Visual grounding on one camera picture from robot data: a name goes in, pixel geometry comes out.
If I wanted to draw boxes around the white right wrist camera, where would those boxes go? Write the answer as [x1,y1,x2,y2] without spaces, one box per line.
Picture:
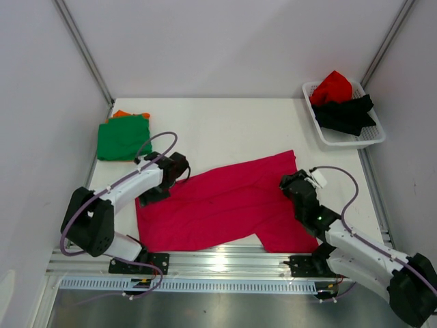
[309,169,327,189]

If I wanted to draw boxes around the red t shirt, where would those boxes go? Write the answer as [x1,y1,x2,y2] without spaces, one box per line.
[309,70,353,106]

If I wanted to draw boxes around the aluminium corner post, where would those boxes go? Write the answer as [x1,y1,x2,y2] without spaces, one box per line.
[52,0,115,107]
[360,0,419,88]

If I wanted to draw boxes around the white plastic basket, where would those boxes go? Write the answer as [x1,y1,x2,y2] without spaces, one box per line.
[302,74,386,150]

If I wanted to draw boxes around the left aluminium corner post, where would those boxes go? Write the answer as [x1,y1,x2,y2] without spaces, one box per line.
[52,0,115,107]

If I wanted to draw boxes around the right aluminium corner post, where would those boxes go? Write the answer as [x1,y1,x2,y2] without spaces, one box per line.
[360,0,419,88]

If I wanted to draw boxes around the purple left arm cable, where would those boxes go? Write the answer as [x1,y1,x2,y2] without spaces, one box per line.
[59,131,179,305]

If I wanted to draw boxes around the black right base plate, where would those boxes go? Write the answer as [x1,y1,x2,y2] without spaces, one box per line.
[282,254,349,278]

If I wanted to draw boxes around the aluminium front rail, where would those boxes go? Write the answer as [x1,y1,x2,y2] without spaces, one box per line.
[46,244,419,283]

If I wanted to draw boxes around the white slotted cable duct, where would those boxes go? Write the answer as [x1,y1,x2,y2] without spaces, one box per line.
[59,277,318,295]

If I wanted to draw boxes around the orange folded t shirt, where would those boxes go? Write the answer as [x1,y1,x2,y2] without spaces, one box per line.
[105,110,150,124]

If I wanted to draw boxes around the black t shirt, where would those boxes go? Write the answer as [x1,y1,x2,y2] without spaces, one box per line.
[311,94,377,137]

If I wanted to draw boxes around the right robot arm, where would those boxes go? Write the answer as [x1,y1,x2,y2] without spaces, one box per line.
[279,167,436,327]

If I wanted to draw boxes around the pink t shirt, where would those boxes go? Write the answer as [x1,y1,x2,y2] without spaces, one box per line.
[136,150,318,253]

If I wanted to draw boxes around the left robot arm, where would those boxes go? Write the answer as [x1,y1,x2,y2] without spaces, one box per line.
[60,152,190,273]

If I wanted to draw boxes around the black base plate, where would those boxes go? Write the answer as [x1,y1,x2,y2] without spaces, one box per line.
[109,251,170,275]
[282,254,349,278]

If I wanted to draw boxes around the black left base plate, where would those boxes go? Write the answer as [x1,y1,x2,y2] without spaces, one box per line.
[109,251,170,275]

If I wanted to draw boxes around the green folded t shirt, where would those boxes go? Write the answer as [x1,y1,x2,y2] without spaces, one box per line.
[97,115,150,161]

